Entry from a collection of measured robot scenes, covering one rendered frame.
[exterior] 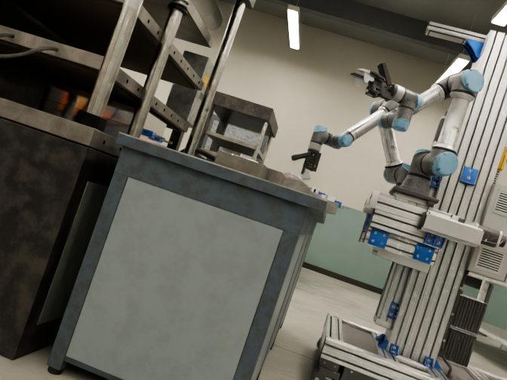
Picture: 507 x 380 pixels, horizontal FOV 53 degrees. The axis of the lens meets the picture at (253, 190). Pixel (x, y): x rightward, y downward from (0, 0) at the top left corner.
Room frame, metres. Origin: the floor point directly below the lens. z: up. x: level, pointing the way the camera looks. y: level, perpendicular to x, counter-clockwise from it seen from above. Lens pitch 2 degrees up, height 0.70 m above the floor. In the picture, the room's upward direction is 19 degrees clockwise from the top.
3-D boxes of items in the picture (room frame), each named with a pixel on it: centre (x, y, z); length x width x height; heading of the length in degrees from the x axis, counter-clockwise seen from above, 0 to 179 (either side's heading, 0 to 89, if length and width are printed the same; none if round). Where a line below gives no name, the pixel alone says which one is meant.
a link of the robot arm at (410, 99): (2.37, -0.56, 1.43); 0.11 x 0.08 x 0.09; 105
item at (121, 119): (2.37, 0.77, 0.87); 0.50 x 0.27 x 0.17; 81
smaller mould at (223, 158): (1.80, 0.07, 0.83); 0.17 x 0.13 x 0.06; 81
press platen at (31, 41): (2.35, 0.91, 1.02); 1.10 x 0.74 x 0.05; 171
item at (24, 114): (2.34, 0.86, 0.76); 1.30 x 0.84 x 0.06; 171
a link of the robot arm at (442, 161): (2.43, -0.82, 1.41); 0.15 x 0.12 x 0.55; 15
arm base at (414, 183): (2.56, -0.78, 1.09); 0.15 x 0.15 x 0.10
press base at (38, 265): (2.34, 0.85, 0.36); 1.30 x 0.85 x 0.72; 171
